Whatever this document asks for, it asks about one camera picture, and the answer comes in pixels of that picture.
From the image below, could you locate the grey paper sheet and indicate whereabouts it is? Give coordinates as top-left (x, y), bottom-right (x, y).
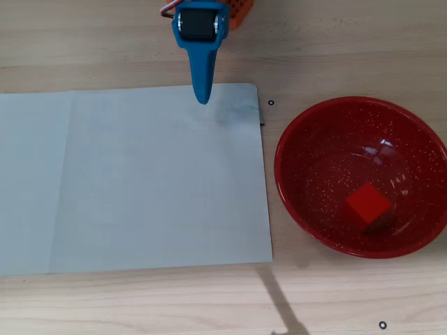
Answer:
top-left (0, 91), bottom-right (73, 277)
top-left (49, 82), bottom-right (274, 275)

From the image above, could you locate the white red black servo cable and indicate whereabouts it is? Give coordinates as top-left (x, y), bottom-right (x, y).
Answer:
top-left (159, 1), bottom-right (177, 19)

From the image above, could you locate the red cube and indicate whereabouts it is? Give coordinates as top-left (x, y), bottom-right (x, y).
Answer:
top-left (344, 181), bottom-right (393, 234)

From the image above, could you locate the red speckled bowl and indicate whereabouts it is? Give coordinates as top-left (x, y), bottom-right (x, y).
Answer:
top-left (274, 96), bottom-right (447, 260)

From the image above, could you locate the blue gripper with motor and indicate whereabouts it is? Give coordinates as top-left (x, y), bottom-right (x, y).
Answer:
top-left (172, 0), bottom-right (230, 105)

